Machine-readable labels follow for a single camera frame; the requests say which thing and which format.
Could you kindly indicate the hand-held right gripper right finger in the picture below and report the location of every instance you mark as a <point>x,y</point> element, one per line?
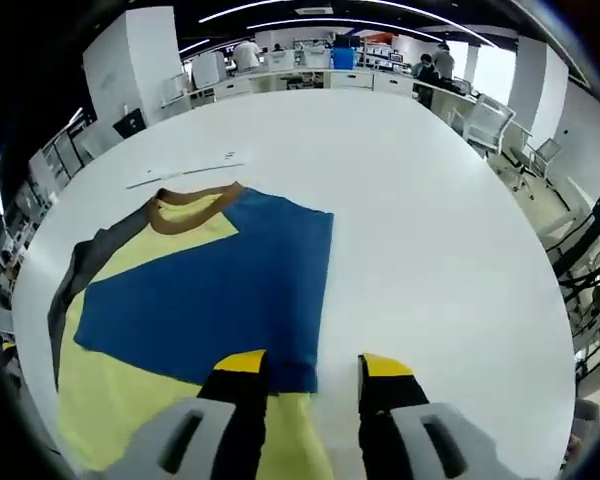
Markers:
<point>405,440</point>

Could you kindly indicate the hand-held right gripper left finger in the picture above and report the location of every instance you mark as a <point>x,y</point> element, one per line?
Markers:
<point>180,440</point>

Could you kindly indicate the yellow-green blue grey garment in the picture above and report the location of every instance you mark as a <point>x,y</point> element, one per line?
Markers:
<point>205,290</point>

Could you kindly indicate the white template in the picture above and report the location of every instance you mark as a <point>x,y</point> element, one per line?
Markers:
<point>190,173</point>

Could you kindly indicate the black metal stand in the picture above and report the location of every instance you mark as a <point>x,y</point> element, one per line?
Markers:
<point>587,240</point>

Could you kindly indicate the metal shelving rack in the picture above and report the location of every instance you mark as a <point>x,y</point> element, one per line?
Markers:
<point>62,152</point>

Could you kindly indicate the white mesh office chair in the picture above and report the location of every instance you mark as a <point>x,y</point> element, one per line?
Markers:
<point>487,122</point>
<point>542,160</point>

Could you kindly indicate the black slanted board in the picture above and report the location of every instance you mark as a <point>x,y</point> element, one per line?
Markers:
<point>129,123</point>

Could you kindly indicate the white box machine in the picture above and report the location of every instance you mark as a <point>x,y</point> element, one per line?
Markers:
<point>210,70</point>

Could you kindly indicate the white cabinet counter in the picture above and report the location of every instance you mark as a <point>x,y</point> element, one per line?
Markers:
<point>290,82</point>

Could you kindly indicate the white square column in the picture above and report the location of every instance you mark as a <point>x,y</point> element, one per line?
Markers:
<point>130,65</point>

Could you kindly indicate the blue container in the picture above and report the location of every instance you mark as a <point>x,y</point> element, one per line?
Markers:
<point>343,57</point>

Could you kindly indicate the long ceiling light strip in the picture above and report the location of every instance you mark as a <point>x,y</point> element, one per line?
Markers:
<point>280,6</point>

